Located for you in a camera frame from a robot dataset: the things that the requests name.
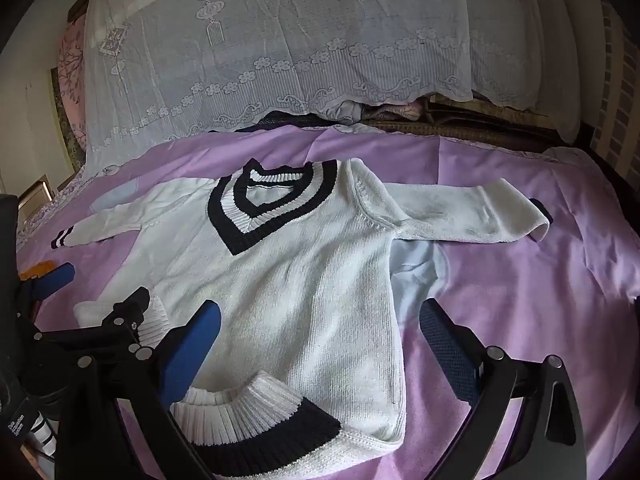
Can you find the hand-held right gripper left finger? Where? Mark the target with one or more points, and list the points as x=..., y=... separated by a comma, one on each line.
x=192, y=345

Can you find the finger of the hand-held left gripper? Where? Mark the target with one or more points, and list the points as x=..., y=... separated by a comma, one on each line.
x=55, y=278
x=122, y=312

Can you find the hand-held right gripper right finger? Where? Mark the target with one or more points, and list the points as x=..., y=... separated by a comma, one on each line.
x=447, y=355

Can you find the white knit sweater navy trim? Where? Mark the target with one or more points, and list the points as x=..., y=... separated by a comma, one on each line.
x=300, y=285

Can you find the purple floral print sheet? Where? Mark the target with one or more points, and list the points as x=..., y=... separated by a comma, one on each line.
x=40, y=215

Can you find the purple bedsheet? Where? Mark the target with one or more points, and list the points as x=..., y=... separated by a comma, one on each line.
x=525, y=285

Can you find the pink floral cloth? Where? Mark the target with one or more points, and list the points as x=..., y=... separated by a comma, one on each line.
x=70, y=85

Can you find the brown woven mat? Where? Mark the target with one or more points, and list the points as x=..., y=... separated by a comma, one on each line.
x=490, y=125

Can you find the grey crumpled cloth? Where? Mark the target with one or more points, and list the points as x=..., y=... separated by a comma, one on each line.
x=345, y=110

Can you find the white lace cover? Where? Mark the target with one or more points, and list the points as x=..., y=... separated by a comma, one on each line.
x=300, y=35

